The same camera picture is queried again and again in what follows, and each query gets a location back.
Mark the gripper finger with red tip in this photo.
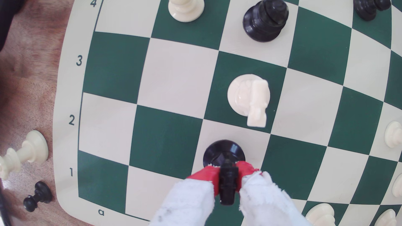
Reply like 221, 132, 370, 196
235, 161, 312, 226
149, 165, 220, 226

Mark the black chess knight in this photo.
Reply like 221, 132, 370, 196
203, 139, 246, 206

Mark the white chess pawn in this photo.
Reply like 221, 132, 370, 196
168, 0, 205, 23
305, 203, 336, 226
384, 121, 402, 149
373, 208, 398, 226
392, 173, 402, 198

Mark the white chess knight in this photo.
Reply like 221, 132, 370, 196
227, 74, 271, 128

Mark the black chess pawn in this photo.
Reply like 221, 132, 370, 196
23, 181, 53, 213
353, 0, 392, 22

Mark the white chess bishop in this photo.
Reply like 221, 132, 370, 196
0, 130, 49, 181

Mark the large black chess piece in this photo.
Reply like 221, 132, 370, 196
242, 0, 289, 43

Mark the green white chessboard mat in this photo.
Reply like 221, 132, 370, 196
52, 0, 402, 226

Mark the dark object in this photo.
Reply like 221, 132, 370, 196
0, 0, 27, 52

